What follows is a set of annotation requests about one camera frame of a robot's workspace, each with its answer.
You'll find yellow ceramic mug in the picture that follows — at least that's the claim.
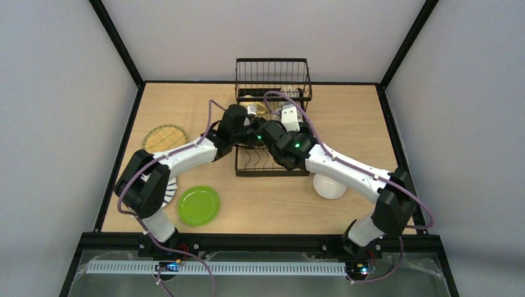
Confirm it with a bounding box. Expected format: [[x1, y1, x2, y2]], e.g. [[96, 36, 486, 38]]
[[238, 95, 268, 121]]

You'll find blue striped white plate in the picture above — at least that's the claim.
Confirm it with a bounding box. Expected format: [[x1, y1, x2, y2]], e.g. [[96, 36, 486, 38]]
[[139, 174, 178, 209]]

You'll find green plastic plate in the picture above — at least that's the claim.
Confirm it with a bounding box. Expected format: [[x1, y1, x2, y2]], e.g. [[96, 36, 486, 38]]
[[177, 186, 221, 227]]

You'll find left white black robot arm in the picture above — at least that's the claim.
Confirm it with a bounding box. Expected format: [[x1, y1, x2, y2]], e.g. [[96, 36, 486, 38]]
[[113, 104, 258, 243]]

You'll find plain white bowl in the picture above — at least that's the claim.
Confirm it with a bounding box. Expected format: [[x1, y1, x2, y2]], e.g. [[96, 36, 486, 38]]
[[313, 173, 347, 200]]

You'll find white slotted cable duct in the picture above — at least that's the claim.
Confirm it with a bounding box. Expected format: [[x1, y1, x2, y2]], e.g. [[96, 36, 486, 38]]
[[85, 260, 346, 277]]

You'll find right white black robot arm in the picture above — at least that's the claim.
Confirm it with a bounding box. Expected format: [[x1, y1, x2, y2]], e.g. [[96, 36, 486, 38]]
[[254, 120, 416, 247]]

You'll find woven bamboo plate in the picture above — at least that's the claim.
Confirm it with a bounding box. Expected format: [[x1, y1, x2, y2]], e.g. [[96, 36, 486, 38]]
[[141, 124, 188, 153]]

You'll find black wire dish rack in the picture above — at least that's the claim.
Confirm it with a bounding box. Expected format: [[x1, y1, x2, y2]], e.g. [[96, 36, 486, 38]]
[[235, 58, 312, 178]]

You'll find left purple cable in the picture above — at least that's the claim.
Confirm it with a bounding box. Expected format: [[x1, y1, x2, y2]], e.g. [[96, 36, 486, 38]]
[[116, 99, 216, 297]]

